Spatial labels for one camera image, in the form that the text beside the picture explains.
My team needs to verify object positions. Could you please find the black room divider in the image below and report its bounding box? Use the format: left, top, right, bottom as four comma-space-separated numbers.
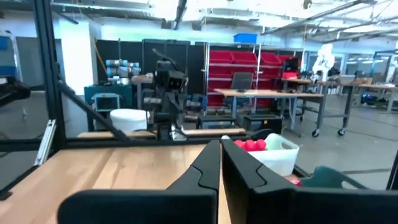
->
95, 38, 206, 96

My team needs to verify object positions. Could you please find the black equipment box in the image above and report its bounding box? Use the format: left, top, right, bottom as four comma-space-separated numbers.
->
242, 113, 284, 135
196, 114, 237, 130

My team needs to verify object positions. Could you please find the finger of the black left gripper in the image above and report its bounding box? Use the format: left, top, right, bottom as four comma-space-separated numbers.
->
164, 92, 174, 116
172, 92, 182, 116

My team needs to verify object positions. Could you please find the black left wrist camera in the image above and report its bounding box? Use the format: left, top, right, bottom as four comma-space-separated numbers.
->
166, 77, 187, 91

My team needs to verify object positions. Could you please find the wooden table on wheels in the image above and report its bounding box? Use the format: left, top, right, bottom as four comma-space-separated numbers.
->
213, 88, 358, 138

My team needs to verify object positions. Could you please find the black office chair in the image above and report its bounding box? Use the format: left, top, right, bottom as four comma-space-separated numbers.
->
229, 72, 254, 91

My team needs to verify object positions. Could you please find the blue plastic crate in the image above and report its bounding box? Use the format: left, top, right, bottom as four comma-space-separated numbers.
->
233, 32, 259, 45

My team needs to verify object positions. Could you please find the silver metal bracket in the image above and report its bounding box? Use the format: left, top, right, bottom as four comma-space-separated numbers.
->
33, 119, 58, 167

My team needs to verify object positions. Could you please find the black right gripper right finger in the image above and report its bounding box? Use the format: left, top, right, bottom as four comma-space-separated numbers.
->
222, 139, 398, 224

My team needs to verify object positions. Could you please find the white plastic bin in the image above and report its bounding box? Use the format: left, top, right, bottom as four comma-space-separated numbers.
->
248, 133, 301, 178

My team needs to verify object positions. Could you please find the red storage bin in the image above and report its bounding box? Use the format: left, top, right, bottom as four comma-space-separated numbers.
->
210, 50, 234, 65
232, 51, 259, 65
260, 52, 282, 66

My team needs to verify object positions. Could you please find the white bucket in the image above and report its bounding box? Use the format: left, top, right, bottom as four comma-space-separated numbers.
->
109, 108, 151, 133

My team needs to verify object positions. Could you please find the teal equipment cart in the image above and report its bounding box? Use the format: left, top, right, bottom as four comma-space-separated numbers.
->
83, 83, 135, 113

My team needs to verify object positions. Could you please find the wooden work table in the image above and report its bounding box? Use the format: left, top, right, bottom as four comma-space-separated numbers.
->
323, 77, 398, 114

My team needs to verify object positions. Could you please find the black equipment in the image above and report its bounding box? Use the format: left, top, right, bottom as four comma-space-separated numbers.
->
0, 75, 32, 109

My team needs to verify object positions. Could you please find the metal shelf rack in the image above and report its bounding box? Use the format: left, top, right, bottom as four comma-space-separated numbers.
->
206, 42, 295, 109

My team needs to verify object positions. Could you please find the white humanoid robot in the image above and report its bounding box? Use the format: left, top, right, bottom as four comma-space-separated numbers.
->
312, 42, 336, 82

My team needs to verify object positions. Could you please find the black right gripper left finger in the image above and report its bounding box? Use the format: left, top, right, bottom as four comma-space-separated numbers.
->
57, 139, 222, 224

